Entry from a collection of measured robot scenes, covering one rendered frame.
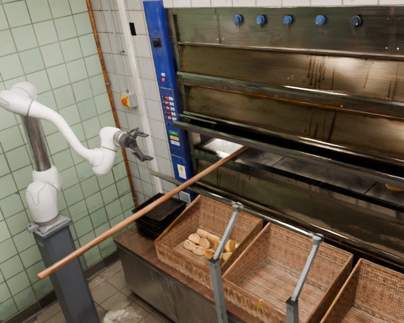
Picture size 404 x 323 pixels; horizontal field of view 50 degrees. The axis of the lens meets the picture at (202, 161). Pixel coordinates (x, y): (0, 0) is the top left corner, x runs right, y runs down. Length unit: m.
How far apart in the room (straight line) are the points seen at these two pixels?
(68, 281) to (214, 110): 1.44
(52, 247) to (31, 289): 0.94
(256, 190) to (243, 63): 0.79
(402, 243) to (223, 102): 1.22
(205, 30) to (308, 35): 0.67
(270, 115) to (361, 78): 0.57
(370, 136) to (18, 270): 2.65
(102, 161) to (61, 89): 0.97
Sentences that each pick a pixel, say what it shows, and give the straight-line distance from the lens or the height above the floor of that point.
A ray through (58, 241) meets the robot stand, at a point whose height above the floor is 0.91.
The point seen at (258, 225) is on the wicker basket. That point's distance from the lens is 2.72.
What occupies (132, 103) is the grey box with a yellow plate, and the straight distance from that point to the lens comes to 3.24.
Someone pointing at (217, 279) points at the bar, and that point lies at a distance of 2.35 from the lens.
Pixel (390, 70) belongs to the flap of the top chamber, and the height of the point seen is 1.84.
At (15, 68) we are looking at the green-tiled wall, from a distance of 3.18.
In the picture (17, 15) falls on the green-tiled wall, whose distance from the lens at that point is 3.19.
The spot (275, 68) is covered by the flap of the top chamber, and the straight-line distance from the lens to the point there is 2.27.
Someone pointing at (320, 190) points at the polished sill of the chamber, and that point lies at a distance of 2.39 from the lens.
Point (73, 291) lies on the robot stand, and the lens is 3.06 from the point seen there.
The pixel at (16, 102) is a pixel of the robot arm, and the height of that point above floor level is 1.78.
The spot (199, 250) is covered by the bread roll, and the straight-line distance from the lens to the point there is 2.89.
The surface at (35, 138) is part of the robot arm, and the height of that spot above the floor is 1.51.
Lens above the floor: 2.40
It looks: 26 degrees down
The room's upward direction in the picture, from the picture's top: 8 degrees counter-clockwise
